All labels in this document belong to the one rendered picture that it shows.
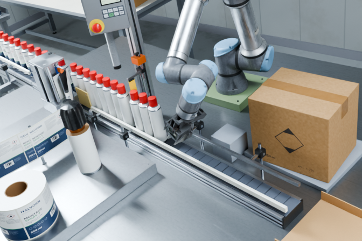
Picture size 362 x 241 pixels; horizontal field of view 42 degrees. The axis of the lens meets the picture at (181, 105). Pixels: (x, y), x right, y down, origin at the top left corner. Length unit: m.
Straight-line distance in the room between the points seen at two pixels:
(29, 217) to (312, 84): 1.06
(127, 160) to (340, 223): 0.82
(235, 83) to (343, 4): 2.06
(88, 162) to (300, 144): 0.78
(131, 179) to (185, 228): 0.30
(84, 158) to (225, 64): 0.75
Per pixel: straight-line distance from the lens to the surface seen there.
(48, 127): 1.98
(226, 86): 2.17
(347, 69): 2.41
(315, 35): 4.30
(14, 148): 1.95
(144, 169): 1.83
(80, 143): 1.80
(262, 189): 1.67
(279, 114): 1.64
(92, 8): 1.94
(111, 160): 1.92
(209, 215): 1.67
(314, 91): 1.70
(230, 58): 2.10
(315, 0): 4.17
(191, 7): 1.79
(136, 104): 1.92
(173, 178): 1.83
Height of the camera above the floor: 2.02
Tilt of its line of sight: 32 degrees down
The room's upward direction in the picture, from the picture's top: 11 degrees counter-clockwise
